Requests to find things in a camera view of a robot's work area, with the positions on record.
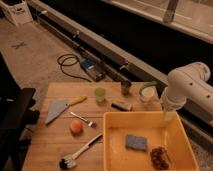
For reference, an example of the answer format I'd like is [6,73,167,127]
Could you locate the black cable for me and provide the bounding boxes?
[56,53,93,83]

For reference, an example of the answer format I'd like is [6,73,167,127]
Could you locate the spatula with yellow handle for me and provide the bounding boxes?
[45,96,87,125]

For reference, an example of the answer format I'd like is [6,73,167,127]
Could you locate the blue power box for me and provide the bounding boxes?
[80,59,105,82]

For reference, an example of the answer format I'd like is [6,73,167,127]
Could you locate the white cardboard box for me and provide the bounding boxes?
[0,0,33,26]

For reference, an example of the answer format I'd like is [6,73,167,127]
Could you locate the blue sponge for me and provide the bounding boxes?
[125,134,147,151]

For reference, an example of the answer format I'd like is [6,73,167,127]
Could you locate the metal fork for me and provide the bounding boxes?
[70,112,97,128]

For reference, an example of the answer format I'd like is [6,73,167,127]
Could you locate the orange peach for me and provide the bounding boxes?
[69,120,83,136]

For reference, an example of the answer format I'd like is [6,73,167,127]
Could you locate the black stand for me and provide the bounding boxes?
[0,53,40,171]

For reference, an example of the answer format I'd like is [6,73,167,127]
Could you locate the white dish brush black bristles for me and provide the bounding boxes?
[59,133,102,169]

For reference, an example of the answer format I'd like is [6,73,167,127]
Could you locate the green plastic cup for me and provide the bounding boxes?
[94,88,106,103]

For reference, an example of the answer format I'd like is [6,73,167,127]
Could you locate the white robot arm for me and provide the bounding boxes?
[160,62,213,126]

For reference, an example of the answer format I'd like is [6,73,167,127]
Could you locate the yellow plastic bin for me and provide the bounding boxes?
[102,110,200,171]

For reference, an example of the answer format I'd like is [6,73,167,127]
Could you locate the black rectangular block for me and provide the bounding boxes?
[111,102,132,111]

